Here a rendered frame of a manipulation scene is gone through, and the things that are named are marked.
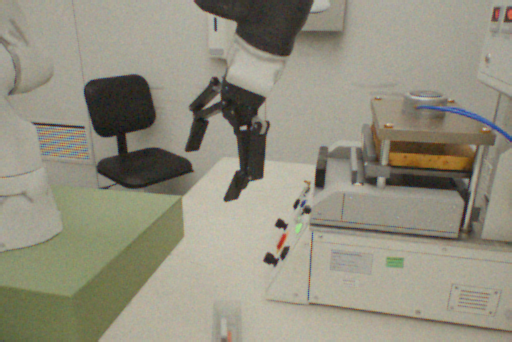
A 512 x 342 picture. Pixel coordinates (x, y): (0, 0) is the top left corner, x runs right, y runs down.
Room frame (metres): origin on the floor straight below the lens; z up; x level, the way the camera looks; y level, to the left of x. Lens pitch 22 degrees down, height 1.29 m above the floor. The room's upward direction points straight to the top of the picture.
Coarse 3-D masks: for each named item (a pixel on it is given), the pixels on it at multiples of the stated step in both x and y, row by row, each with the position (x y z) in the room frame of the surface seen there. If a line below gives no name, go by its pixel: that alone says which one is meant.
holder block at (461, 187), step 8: (392, 176) 0.80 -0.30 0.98; (400, 176) 0.80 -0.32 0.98; (408, 176) 0.76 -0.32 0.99; (416, 176) 0.76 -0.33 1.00; (424, 176) 0.76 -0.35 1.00; (432, 176) 0.80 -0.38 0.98; (392, 184) 0.72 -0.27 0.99; (400, 184) 0.72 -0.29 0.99; (408, 184) 0.72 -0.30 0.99; (416, 184) 0.72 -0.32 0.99; (424, 184) 0.72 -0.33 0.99; (432, 184) 0.72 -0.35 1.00; (440, 184) 0.76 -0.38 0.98; (448, 184) 0.76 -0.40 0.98; (456, 184) 0.72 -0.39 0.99; (464, 184) 0.72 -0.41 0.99; (464, 192) 0.69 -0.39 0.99; (464, 200) 0.69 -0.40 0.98
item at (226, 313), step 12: (228, 300) 0.67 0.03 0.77; (216, 312) 0.64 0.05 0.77; (228, 312) 0.64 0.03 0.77; (240, 312) 0.64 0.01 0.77; (216, 324) 0.60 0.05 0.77; (228, 324) 0.60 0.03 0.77; (240, 324) 0.60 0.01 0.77; (216, 336) 0.57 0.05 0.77; (228, 336) 0.57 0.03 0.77; (240, 336) 0.57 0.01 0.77
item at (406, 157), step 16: (400, 144) 0.76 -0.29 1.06; (416, 144) 0.76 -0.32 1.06; (432, 144) 0.76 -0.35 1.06; (448, 144) 0.76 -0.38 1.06; (400, 160) 0.71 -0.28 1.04; (416, 160) 0.71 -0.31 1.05; (432, 160) 0.70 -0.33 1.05; (448, 160) 0.70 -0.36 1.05; (464, 160) 0.69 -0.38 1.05; (448, 176) 0.70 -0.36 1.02; (464, 176) 0.69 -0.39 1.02
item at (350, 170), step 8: (352, 152) 0.87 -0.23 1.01; (328, 160) 0.93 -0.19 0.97; (336, 160) 0.93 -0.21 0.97; (344, 160) 0.93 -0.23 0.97; (352, 160) 0.81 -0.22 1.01; (360, 160) 0.93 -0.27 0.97; (328, 168) 0.87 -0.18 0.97; (336, 168) 0.87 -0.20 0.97; (344, 168) 0.87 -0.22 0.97; (352, 168) 0.77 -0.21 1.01; (360, 168) 0.87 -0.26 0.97; (328, 176) 0.83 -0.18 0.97; (336, 176) 0.83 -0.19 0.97; (344, 176) 0.83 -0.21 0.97; (352, 176) 0.76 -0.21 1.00; (360, 176) 0.83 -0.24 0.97; (328, 184) 0.78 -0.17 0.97; (480, 208) 0.68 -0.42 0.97; (472, 216) 0.68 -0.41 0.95
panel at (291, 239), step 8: (312, 184) 0.93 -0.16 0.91; (312, 192) 0.85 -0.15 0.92; (312, 200) 0.80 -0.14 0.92; (296, 208) 0.96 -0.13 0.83; (304, 224) 0.73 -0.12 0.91; (288, 232) 0.86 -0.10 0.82; (288, 240) 0.80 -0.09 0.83; (296, 240) 0.71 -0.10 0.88; (280, 248) 0.84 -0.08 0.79; (288, 248) 0.73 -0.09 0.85; (288, 256) 0.71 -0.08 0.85; (280, 264) 0.73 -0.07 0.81; (272, 272) 0.77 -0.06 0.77; (272, 280) 0.72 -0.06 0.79
